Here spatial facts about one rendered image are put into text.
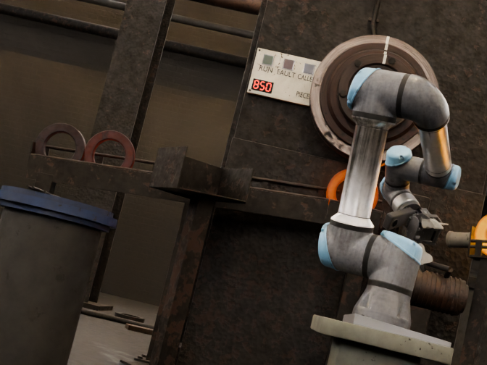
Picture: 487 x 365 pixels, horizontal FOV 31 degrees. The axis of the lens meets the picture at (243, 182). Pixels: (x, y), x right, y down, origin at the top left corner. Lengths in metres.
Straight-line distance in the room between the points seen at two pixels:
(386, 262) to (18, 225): 0.92
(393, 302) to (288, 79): 1.36
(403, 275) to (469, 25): 1.51
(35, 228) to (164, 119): 7.38
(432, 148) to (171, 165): 0.88
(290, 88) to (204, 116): 6.14
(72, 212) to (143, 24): 3.97
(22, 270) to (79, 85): 7.64
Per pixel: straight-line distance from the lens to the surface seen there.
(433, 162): 2.48
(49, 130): 3.31
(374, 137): 2.27
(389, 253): 2.25
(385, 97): 2.25
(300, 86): 3.36
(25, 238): 2.18
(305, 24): 3.45
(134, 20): 6.05
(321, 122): 3.19
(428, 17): 3.50
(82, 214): 2.16
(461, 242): 3.11
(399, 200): 2.62
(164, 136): 9.47
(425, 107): 2.25
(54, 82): 9.83
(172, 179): 2.80
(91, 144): 3.27
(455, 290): 3.01
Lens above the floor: 0.30
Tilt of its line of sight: 7 degrees up
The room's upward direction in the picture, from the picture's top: 14 degrees clockwise
